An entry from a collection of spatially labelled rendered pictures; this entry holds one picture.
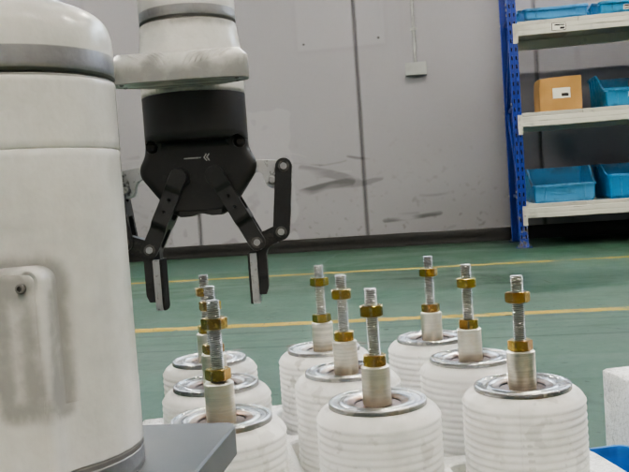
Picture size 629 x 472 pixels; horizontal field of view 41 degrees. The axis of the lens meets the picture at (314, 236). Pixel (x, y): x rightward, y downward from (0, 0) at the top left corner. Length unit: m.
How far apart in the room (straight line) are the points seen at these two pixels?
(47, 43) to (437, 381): 0.52
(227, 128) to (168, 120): 0.04
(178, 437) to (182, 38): 0.29
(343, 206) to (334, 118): 0.61
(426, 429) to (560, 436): 0.10
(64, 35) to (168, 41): 0.25
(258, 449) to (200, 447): 0.20
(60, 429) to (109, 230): 0.08
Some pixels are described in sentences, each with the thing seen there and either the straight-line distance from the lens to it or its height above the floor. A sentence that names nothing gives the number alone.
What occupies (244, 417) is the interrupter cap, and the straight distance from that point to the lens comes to 0.65.
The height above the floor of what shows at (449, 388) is 0.24.
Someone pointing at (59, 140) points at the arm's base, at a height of 0.44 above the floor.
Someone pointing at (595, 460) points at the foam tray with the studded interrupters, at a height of 0.18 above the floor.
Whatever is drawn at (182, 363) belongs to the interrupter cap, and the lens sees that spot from 0.87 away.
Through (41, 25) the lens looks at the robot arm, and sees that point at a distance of 0.36.
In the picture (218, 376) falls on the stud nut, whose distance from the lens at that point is 0.63.
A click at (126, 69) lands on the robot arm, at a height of 0.50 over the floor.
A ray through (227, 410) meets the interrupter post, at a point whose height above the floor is 0.26.
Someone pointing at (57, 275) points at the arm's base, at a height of 0.39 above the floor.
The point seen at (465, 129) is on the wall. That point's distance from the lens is 5.86.
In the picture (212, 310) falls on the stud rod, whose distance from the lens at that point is 0.63.
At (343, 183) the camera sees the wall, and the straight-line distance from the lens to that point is 5.89.
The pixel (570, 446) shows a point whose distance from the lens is 0.68.
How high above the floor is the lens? 0.42
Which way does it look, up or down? 3 degrees down
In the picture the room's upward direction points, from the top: 4 degrees counter-clockwise
